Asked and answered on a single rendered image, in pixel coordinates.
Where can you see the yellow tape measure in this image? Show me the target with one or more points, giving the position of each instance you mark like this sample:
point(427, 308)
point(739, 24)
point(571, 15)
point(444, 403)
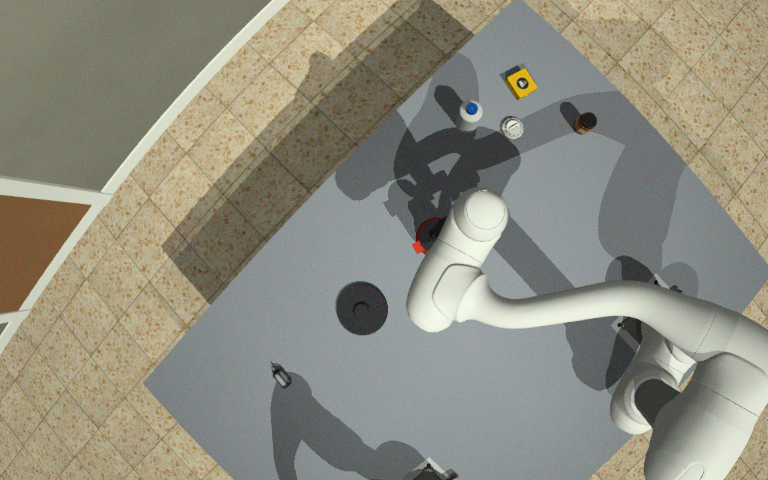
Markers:
point(521, 84)

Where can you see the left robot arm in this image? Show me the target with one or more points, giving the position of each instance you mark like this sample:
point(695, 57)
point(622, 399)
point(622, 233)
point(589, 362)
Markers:
point(429, 474)

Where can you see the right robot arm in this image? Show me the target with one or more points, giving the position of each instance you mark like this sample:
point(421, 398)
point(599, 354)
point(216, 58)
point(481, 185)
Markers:
point(698, 435)

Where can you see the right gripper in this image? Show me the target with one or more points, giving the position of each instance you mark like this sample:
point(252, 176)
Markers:
point(439, 226)

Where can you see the white plastic bottle with blue cap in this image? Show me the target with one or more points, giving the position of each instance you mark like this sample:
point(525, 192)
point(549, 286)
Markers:
point(468, 117)

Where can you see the brown jar with black lid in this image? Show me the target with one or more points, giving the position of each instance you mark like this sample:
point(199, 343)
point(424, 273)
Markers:
point(585, 123)

